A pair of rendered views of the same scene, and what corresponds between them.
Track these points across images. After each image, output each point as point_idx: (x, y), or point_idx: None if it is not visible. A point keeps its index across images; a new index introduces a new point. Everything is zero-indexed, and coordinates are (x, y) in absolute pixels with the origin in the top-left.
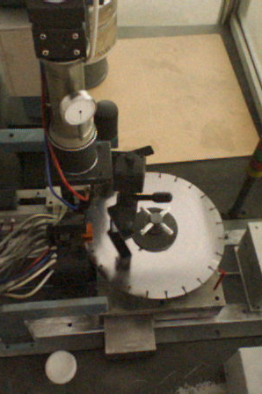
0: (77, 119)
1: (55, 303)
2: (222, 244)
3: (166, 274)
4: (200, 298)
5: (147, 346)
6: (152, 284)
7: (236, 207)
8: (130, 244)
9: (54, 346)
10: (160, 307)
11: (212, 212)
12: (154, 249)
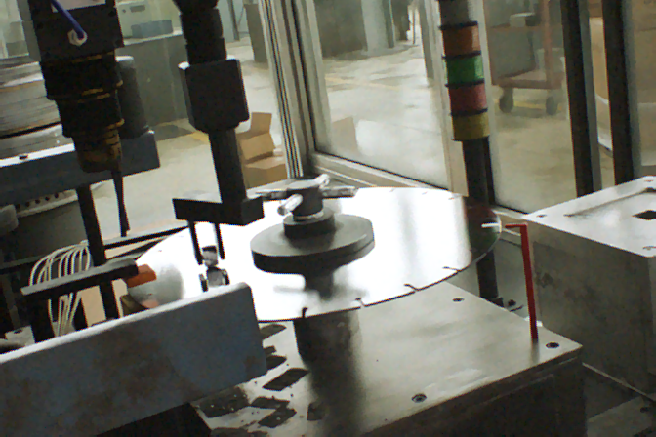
0: None
1: (95, 329)
2: (486, 208)
3: (389, 269)
4: (512, 360)
5: None
6: (363, 288)
7: (487, 272)
8: (266, 271)
9: None
10: (422, 406)
11: (429, 194)
12: (331, 250)
